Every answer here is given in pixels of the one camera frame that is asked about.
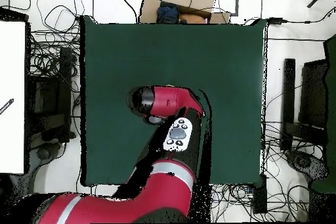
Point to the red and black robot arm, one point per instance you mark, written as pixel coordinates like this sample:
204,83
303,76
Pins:
162,192

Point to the dark green table cloth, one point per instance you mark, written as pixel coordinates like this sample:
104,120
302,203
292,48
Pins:
118,58

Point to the orange garment in box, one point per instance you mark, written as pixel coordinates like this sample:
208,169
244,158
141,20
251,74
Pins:
193,19

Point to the dark blue garment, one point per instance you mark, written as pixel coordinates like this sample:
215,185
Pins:
168,13

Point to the black metal stand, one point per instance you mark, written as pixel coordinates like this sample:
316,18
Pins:
64,76

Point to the black power strip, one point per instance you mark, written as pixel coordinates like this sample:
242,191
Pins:
260,197

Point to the grey chair base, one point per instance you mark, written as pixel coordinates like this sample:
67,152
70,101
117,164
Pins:
304,162
44,153

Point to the black power adapter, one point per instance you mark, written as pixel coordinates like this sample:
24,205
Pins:
275,21

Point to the white panel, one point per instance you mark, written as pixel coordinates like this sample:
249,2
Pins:
11,90

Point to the black marker pen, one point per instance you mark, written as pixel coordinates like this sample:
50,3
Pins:
6,106

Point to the green cloth on side table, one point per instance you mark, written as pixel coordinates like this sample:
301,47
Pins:
331,103

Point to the black metal frame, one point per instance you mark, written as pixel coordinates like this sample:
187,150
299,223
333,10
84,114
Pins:
288,90

